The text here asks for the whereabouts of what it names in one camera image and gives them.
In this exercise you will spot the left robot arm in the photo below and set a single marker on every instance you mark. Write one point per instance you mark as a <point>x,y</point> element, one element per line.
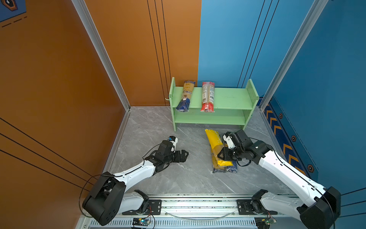
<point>109,196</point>

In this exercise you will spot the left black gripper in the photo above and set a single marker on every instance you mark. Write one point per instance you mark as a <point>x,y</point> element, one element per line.
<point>183,157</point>

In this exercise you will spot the right green circuit board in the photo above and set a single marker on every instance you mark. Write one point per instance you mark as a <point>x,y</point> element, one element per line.
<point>265,223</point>

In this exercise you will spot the red white spaghetti bag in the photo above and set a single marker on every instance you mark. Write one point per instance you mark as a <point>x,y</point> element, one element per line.
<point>208,97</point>

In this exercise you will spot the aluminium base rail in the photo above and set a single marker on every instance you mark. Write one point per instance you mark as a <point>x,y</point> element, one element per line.
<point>197,212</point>

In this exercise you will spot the green wooden two-tier shelf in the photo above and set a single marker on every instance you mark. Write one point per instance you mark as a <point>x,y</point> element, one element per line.
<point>232,106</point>

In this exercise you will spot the blue Barilla spaghetti box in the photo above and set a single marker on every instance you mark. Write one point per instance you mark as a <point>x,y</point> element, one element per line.
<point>233,168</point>

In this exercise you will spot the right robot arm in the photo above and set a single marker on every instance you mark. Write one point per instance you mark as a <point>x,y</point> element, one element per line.
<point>315,206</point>

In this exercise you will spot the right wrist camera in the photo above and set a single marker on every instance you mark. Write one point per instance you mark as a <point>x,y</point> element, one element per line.
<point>229,142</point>

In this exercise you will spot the dark blue portrait spaghetti bag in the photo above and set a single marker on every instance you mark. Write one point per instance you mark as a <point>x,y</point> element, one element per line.
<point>216,167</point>

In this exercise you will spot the blue yellow spaghetti bag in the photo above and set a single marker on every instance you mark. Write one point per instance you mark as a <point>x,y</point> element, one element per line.
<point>185,101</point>

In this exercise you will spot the left green circuit board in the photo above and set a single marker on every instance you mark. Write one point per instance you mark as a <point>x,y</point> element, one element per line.
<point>142,223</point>

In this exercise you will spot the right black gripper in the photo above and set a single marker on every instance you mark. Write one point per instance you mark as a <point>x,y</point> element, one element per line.
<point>224,155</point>

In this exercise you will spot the green circuit board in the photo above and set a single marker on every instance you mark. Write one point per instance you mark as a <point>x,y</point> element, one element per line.
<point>142,223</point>
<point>265,223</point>

